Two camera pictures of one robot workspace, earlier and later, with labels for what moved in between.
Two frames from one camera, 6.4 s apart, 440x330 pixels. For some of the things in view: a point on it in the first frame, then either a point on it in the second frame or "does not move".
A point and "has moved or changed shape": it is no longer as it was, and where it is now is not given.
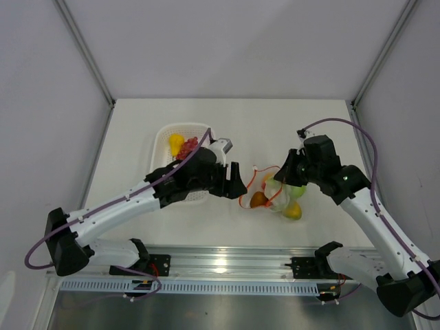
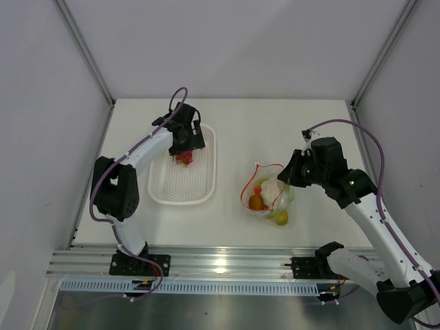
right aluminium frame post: x=382 y=53 does not move
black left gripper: x=229 y=189 to x=196 y=141
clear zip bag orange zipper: x=264 y=190 has moved or changed shape
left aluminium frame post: x=67 y=17 does not move
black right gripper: x=285 y=174 does not move
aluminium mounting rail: x=206 y=264 does not move
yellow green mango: x=293 y=212 to x=282 y=218
